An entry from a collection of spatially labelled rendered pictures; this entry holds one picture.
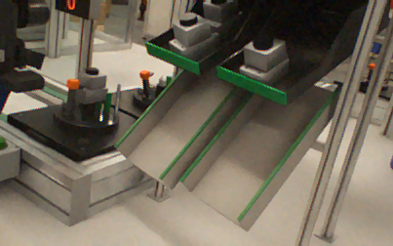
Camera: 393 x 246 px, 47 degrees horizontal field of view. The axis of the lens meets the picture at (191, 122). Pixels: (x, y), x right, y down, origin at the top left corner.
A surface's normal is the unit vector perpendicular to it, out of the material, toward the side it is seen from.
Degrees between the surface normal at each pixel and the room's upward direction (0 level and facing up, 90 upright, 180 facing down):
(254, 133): 45
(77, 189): 90
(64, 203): 90
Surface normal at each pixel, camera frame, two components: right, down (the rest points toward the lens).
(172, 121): -0.38, -0.56
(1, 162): 0.79, 0.34
